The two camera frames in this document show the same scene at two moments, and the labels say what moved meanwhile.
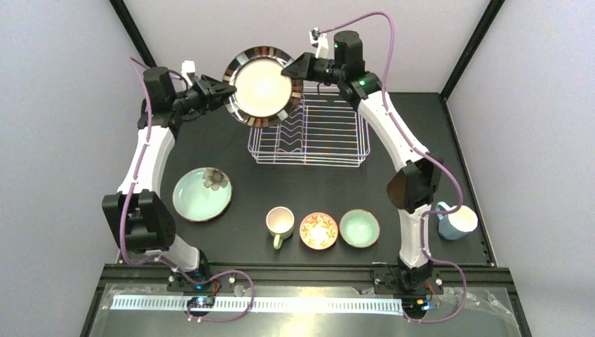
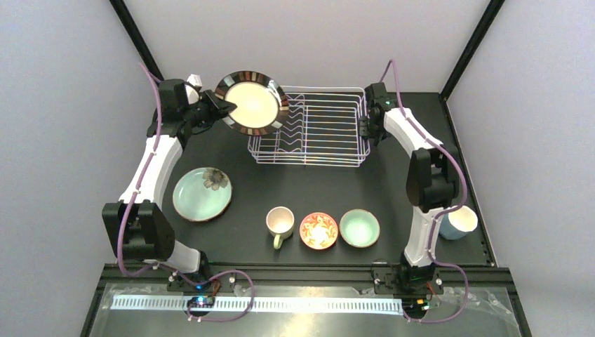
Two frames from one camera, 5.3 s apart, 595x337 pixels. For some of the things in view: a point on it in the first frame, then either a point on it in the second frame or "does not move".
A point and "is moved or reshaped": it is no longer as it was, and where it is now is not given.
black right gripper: [308, 64] to [365, 126]
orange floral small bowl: [318, 231] does not move
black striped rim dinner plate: [264, 97] is moved or reshaped
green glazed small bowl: [359, 228] does not move
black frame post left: [132, 29] does not move
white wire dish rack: [324, 130] does not move
